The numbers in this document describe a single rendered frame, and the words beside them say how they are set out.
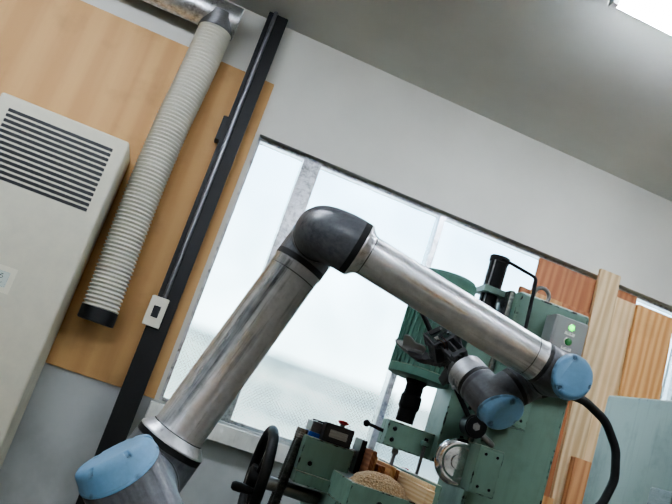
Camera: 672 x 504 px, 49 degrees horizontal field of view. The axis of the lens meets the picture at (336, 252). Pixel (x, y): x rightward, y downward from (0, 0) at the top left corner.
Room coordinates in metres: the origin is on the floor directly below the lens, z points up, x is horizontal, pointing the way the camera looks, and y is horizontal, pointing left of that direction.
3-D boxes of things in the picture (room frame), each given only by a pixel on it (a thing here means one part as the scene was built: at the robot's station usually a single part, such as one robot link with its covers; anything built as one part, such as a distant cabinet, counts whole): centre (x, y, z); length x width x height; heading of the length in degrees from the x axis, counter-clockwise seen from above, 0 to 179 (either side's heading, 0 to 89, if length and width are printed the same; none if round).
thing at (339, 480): (2.06, -0.23, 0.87); 0.61 x 0.30 x 0.06; 8
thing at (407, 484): (1.99, -0.34, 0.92); 0.55 x 0.02 x 0.04; 8
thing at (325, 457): (2.05, -0.14, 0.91); 0.15 x 0.14 x 0.09; 8
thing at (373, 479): (1.82, -0.28, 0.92); 0.14 x 0.09 x 0.04; 98
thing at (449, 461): (1.97, -0.48, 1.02); 0.12 x 0.03 x 0.12; 98
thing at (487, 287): (2.09, -0.47, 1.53); 0.08 x 0.08 x 0.17; 8
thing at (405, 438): (2.07, -0.35, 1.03); 0.14 x 0.07 x 0.09; 98
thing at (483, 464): (1.94, -0.54, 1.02); 0.09 x 0.07 x 0.12; 8
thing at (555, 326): (1.98, -0.67, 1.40); 0.10 x 0.06 x 0.16; 98
